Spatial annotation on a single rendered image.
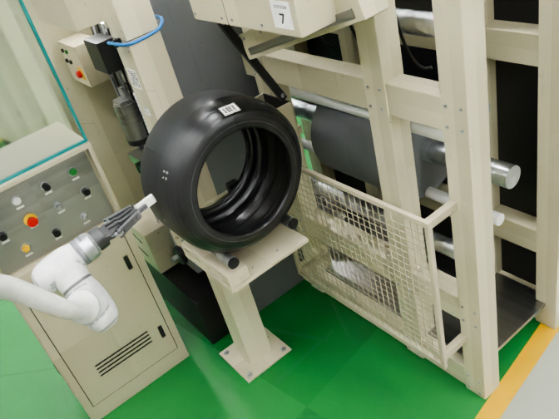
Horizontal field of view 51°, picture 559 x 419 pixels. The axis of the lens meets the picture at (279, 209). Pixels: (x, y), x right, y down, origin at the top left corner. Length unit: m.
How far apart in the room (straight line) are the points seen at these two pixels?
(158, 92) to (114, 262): 0.86
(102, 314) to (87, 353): 1.01
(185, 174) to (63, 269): 0.46
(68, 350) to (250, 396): 0.84
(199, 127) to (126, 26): 0.45
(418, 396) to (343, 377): 0.35
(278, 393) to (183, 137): 1.41
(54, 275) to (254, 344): 1.29
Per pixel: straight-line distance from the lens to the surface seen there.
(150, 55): 2.16
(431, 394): 2.73
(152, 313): 2.92
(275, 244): 2.31
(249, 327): 2.85
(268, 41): 2.12
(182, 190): 1.90
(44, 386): 3.47
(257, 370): 2.96
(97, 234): 1.93
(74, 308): 1.78
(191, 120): 1.92
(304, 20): 1.71
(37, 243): 2.61
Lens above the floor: 2.17
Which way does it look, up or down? 33 degrees down
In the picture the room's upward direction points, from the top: 16 degrees counter-clockwise
